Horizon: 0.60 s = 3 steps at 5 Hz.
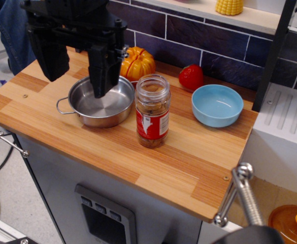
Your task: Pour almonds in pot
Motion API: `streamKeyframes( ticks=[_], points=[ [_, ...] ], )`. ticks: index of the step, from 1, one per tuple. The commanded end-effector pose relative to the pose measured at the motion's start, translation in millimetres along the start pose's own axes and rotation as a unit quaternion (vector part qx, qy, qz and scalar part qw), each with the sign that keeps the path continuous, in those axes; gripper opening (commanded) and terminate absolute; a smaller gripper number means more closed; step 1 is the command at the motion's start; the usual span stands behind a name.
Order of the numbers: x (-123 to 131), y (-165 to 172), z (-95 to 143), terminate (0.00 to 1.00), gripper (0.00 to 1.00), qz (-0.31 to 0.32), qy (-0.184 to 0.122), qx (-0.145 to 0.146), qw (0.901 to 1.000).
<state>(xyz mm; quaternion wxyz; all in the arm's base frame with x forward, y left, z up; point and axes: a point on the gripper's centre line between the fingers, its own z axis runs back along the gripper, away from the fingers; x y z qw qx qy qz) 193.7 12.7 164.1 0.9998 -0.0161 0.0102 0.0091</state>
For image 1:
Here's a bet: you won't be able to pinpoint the chrome towel rail right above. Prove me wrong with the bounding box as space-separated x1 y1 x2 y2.
213 162 265 227

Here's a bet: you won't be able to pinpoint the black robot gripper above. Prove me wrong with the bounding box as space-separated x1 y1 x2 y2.
20 1 127 98

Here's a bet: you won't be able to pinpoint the clear almond jar red label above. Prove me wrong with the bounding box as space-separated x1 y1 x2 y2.
135 74 171 148

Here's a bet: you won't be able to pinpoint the orange toy pumpkin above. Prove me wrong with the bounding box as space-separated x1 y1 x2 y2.
120 47 156 81

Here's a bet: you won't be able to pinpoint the light blue bowl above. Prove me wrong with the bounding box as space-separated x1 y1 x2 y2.
191 84 244 128

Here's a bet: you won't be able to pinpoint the yellow toy corn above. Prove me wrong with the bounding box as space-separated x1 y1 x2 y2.
215 0 244 16

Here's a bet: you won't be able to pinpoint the white toy sink drainboard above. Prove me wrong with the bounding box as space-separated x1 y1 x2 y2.
250 83 297 145

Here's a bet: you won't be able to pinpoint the person leg blue jeans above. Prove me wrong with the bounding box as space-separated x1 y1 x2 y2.
0 0 36 75

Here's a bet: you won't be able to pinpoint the black rounded object foreground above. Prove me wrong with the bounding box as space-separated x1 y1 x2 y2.
213 225 284 244

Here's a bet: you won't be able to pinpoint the grey dishwasher control panel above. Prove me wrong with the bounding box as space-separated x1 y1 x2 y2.
75 184 137 243

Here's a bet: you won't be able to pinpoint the red toy strawberry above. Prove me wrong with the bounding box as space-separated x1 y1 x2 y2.
179 64 204 91

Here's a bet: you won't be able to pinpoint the black floor cable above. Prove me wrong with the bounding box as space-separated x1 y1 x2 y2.
0 132 14 176

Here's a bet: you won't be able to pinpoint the orange plastic lid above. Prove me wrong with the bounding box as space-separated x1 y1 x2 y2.
268 205 297 243

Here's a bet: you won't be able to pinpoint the small stainless steel pot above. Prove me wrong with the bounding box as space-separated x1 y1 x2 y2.
56 76 135 128

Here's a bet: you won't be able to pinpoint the black vertical post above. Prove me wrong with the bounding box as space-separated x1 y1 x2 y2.
252 0 297 112

